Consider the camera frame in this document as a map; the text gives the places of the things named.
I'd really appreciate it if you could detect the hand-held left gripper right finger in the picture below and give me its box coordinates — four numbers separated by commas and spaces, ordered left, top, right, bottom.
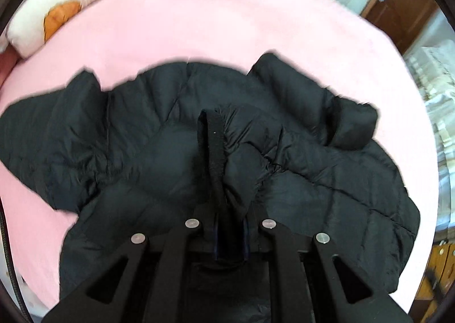
245, 217, 415, 323

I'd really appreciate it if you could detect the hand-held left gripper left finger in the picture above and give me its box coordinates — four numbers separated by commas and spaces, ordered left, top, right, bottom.
41, 215, 218, 323

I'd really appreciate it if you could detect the black down jacket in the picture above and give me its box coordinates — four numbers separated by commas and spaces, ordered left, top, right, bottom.
0, 53, 422, 323

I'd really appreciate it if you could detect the light wooden cabinet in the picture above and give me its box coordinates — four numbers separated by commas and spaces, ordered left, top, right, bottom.
414, 238, 455, 320

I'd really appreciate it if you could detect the pink bed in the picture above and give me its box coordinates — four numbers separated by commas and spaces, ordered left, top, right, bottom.
0, 0, 440, 311

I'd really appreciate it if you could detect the white lace cloth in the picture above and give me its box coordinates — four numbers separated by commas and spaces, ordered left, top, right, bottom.
402, 38, 455, 238

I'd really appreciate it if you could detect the brown wooden door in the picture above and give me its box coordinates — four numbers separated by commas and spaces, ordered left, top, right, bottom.
363, 0, 440, 55

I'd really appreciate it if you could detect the black cable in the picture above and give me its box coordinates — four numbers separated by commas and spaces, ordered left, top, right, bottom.
0, 202, 28, 321

